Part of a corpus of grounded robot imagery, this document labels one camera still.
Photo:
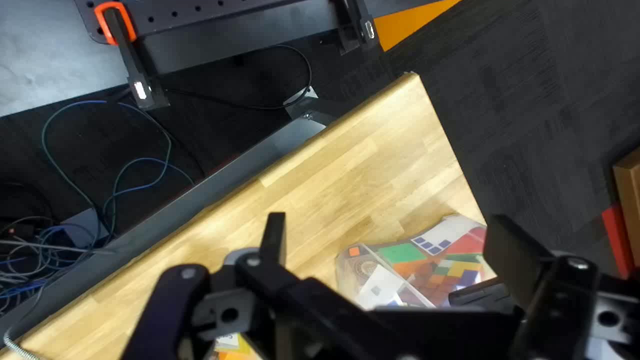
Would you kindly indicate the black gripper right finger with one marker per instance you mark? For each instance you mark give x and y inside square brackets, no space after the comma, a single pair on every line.
[512,256]

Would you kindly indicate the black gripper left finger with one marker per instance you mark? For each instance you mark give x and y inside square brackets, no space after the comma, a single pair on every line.
[273,236]

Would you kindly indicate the clear jar with coloured cubes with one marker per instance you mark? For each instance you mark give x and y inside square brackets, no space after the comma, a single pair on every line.
[406,272]

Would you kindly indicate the wooden board with red edge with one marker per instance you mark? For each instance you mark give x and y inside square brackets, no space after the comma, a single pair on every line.
[627,200]

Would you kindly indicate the gray power strip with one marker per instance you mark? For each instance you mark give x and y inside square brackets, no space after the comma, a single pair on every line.
[76,230]

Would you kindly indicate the orange flat panel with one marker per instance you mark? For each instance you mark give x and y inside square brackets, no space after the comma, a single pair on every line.
[410,20]

